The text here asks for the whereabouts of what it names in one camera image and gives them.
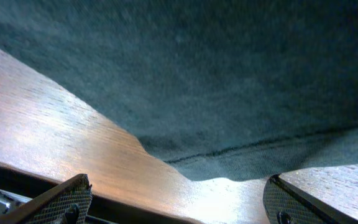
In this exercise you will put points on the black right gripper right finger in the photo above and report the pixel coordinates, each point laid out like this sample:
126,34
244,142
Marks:
286,204

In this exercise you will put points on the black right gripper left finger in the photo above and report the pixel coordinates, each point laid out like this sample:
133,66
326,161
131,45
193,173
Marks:
66,203

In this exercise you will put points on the dark green t-shirt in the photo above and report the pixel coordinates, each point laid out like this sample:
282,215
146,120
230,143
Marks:
234,89

